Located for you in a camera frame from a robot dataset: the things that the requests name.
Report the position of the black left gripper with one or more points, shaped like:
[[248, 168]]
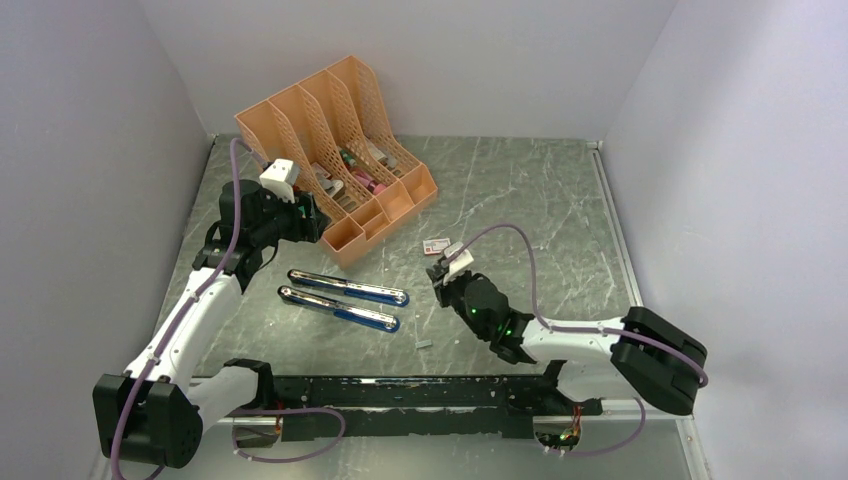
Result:
[[316, 221]]

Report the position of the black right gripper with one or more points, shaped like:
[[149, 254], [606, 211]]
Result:
[[441, 291]]

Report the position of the small staple box sleeve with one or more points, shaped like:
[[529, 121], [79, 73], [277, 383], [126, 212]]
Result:
[[435, 246]]

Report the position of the blue metal stapler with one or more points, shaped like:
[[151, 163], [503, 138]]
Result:
[[341, 309]]

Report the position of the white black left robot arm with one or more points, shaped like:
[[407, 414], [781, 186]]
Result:
[[151, 413]]

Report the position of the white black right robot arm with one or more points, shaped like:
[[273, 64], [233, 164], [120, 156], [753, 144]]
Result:
[[637, 355]]

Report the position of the grey white stapler remover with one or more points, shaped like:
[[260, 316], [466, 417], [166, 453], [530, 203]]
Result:
[[331, 185]]

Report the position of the pink marker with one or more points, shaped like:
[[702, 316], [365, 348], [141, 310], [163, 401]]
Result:
[[369, 182]]

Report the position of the green capped marker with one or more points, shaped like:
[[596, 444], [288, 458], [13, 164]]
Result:
[[347, 158]]

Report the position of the grey white item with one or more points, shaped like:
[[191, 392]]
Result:
[[385, 159]]

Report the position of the orange plastic file organizer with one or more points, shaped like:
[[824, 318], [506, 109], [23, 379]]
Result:
[[341, 107]]

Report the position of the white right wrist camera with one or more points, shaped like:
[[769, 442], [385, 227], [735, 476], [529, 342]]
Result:
[[457, 259]]

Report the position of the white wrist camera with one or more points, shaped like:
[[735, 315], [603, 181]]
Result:
[[457, 259], [280, 178]]

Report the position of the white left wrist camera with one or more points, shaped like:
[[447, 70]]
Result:
[[280, 178]]

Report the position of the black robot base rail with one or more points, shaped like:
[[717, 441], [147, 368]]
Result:
[[357, 406]]

